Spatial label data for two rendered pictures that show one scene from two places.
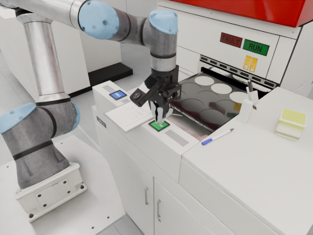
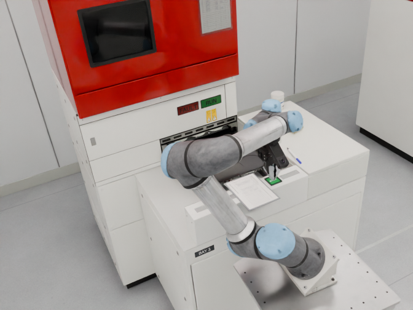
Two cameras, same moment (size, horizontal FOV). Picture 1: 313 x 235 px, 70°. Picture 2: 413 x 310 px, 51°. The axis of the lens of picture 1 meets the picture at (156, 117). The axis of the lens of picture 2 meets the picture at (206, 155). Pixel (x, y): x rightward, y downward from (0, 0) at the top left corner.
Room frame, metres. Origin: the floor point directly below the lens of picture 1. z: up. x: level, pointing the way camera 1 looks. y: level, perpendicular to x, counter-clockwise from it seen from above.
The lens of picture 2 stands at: (0.42, 1.48, 2.10)
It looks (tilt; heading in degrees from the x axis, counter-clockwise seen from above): 33 degrees down; 288
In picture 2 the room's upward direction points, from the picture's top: 5 degrees counter-clockwise
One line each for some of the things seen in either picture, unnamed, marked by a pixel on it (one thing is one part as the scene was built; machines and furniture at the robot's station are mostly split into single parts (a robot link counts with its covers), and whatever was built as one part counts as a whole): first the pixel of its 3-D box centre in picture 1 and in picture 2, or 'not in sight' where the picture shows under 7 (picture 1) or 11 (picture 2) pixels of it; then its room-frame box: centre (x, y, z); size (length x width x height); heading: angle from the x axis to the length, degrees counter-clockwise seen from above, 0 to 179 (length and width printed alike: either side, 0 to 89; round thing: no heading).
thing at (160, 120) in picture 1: (166, 114); (273, 168); (0.61, -0.03, 1.01); 0.06 x 0.03 x 0.09; 131
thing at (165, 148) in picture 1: (138, 123); (248, 203); (0.71, 0.07, 0.89); 0.55 x 0.09 x 0.14; 41
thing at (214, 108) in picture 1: (207, 96); (222, 157); (0.90, -0.24, 0.90); 0.34 x 0.34 x 0.01; 41
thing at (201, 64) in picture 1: (230, 81); (200, 140); (1.05, -0.39, 0.89); 0.44 x 0.02 x 0.10; 41
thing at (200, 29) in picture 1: (208, 48); (166, 128); (1.19, -0.28, 1.02); 0.82 x 0.03 x 0.40; 41
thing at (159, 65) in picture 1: (162, 60); not in sight; (0.62, -0.02, 1.20); 0.08 x 0.08 x 0.05
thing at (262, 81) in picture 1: (233, 70); (199, 129); (1.05, -0.39, 0.96); 0.44 x 0.01 x 0.02; 41
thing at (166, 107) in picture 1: (162, 106); not in sight; (0.59, -0.02, 1.06); 0.05 x 0.02 x 0.09; 41
